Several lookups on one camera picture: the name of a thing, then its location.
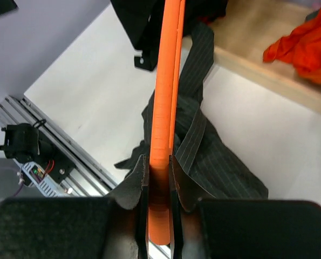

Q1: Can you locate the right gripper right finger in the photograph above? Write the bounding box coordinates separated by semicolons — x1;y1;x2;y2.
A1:
169;157;321;258

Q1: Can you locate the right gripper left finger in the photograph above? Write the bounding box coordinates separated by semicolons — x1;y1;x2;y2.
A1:
0;155;149;258

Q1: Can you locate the orange hanger of grey shirt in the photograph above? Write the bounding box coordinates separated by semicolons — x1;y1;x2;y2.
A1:
148;1;185;245

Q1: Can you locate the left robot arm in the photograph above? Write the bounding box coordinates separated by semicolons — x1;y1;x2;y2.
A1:
0;123;55;164

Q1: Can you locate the orange t-shirt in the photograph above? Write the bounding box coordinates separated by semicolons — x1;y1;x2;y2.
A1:
263;8;321;84

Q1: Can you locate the wooden clothes rack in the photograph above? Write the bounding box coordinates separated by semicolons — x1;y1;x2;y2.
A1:
210;1;321;114

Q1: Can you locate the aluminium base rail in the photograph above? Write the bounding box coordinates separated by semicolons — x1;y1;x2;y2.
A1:
0;97;171;258

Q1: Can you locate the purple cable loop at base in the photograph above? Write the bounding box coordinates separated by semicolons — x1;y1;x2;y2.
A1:
13;172;25;199

